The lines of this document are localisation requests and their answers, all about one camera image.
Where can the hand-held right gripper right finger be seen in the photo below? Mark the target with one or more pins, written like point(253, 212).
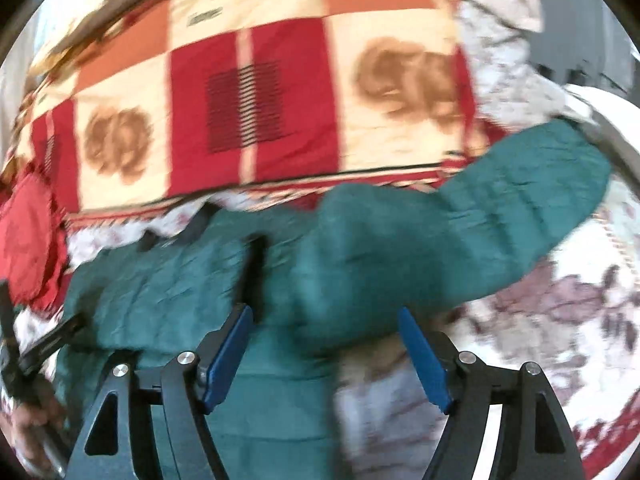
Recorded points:
point(426, 360)

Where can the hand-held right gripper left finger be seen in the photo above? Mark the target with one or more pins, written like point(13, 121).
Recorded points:
point(226, 357)

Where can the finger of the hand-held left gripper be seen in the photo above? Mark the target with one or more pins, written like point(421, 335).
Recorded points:
point(52, 341)

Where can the green quilted jacket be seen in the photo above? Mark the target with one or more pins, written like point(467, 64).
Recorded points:
point(360, 250)

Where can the person's left hand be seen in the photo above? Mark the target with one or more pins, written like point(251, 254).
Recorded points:
point(32, 422)

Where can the red cloth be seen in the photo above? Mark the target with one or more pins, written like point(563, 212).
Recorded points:
point(25, 240)

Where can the white maroon floral bed sheet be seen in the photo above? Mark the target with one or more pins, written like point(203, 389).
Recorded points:
point(550, 310)

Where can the red and cream checkered blanket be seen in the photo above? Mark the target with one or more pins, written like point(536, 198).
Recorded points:
point(200, 110)

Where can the white rounded object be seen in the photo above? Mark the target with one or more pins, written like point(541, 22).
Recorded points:
point(612, 115)

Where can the dark grey furniture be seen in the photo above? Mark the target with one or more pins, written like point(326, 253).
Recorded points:
point(575, 20)

